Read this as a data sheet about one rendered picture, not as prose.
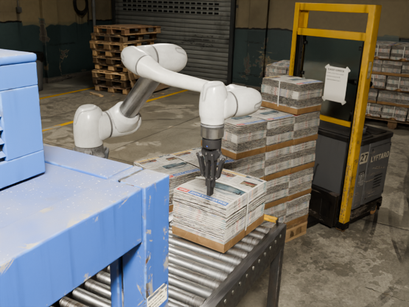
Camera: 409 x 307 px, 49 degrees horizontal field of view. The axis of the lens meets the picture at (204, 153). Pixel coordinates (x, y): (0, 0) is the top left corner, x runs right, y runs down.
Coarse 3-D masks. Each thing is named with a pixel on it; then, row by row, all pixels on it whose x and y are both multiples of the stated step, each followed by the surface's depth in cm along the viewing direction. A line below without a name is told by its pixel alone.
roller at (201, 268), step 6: (174, 258) 191; (180, 258) 190; (186, 258) 191; (180, 264) 189; (186, 264) 188; (192, 264) 187; (198, 264) 186; (192, 270) 186; (198, 270) 185; (204, 270) 184; (210, 270) 183; (216, 270) 182; (210, 276) 182; (216, 276) 181; (222, 276) 180
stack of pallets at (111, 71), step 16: (96, 32) 898; (112, 32) 880; (128, 32) 873; (144, 32) 915; (160, 32) 962; (96, 48) 901; (112, 48) 890; (96, 64) 916; (112, 64) 896; (96, 80) 919; (112, 80) 902; (128, 80) 901
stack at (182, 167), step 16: (144, 160) 295; (160, 160) 296; (176, 160) 298; (192, 160) 299; (240, 160) 304; (256, 160) 315; (272, 160) 326; (288, 160) 339; (176, 176) 271; (192, 176) 279; (256, 176) 320; (288, 176) 344; (272, 192) 337; (272, 208) 341; (272, 224) 347
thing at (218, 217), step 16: (176, 192) 201; (192, 192) 198; (224, 192) 200; (176, 208) 204; (192, 208) 198; (208, 208) 193; (224, 208) 188; (240, 208) 199; (176, 224) 206; (192, 224) 201; (208, 224) 196; (224, 224) 190; (240, 224) 203; (224, 240) 193
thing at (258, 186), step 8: (224, 176) 218; (232, 176) 219; (240, 176) 219; (248, 176) 220; (232, 184) 210; (240, 184) 210; (248, 184) 210; (256, 184) 211; (264, 184) 214; (256, 192) 209; (264, 192) 216; (256, 200) 211; (264, 200) 218; (256, 208) 214; (256, 216) 216; (248, 224) 210
